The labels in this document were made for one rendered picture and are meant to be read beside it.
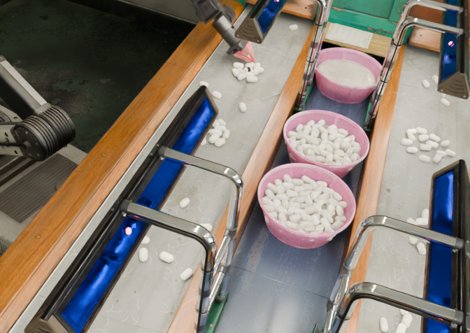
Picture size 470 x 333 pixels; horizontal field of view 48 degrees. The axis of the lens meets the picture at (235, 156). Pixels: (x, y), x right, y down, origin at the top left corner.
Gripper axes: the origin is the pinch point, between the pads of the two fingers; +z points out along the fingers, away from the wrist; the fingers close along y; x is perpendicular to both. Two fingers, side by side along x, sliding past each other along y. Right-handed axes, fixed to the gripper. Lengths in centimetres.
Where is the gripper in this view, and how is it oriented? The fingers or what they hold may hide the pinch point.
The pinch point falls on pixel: (252, 61)
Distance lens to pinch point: 196.2
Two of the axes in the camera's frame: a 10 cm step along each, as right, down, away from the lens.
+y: 3.0, -6.2, 7.3
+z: 6.5, 6.9, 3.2
